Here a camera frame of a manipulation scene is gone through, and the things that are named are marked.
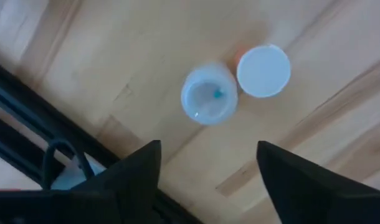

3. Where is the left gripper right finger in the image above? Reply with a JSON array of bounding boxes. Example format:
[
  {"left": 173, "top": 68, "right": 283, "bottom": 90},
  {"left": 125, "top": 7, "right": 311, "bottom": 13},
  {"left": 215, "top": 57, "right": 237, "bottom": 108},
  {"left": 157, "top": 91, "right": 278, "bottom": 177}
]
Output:
[{"left": 257, "top": 140, "right": 380, "bottom": 224}]

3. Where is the orange pill bottle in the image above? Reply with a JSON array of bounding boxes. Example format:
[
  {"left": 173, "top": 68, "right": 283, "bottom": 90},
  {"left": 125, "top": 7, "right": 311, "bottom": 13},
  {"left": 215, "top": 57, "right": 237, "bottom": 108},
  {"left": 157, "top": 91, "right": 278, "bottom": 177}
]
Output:
[{"left": 233, "top": 44, "right": 292, "bottom": 99}]

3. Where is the clear pill bottle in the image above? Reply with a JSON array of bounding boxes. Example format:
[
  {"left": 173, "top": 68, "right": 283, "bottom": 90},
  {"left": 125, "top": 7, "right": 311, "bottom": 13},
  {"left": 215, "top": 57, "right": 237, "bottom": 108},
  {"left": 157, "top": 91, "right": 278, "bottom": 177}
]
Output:
[{"left": 180, "top": 63, "right": 239, "bottom": 126}]

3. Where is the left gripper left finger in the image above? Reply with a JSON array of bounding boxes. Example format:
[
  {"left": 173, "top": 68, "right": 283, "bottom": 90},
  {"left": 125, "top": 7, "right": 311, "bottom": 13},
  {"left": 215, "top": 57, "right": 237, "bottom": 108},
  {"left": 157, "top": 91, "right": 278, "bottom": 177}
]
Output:
[{"left": 0, "top": 139, "right": 162, "bottom": 224}]

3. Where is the black aluminium table frame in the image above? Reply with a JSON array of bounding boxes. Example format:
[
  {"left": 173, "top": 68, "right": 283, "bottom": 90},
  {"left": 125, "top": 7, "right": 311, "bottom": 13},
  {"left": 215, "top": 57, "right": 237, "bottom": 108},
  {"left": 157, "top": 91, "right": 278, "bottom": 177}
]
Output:
[{"left": 0, "top": 58, "right": 203, "bottom": 224}]

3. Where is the black cable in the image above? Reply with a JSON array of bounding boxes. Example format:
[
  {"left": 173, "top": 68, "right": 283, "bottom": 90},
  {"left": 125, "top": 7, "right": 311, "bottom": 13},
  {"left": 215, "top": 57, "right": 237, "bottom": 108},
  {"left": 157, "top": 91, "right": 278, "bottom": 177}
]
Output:
[{"left": 42, "top": 138, "right": 95, "bottom": 190}]

